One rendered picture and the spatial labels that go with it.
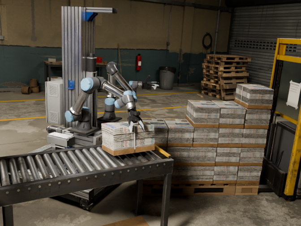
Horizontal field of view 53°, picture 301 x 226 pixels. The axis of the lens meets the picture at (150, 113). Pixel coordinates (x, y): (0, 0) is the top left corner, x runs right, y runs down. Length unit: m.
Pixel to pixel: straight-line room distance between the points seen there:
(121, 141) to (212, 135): 1.34
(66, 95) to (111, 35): 6.71
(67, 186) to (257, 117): 2.24
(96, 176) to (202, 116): 1.54
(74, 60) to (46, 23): 6.19
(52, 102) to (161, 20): 7.76
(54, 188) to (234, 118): 2.10
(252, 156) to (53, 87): 2.39
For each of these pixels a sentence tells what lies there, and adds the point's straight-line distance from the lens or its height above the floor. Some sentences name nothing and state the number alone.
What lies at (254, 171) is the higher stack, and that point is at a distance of 3.84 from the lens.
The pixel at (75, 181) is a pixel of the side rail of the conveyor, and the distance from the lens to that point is 2.24.
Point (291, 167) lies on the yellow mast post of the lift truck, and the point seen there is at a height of 0.44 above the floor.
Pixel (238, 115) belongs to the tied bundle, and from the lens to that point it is 3.49.
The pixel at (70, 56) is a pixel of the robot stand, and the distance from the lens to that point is 3.31.
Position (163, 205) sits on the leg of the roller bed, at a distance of 2.72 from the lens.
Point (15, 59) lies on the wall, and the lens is 9.34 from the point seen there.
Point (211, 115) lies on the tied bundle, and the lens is 3.38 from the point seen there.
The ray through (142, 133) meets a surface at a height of 1.00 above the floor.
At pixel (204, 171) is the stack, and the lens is 3.60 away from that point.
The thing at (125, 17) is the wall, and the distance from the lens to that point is 10.16.
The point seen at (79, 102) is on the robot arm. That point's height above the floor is 1.15.
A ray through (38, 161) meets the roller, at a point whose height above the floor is 0.80.
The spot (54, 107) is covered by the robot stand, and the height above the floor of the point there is 0.96.
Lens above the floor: 1.79
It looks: 14 degrees down
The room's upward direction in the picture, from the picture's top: 3 degrees clockwise
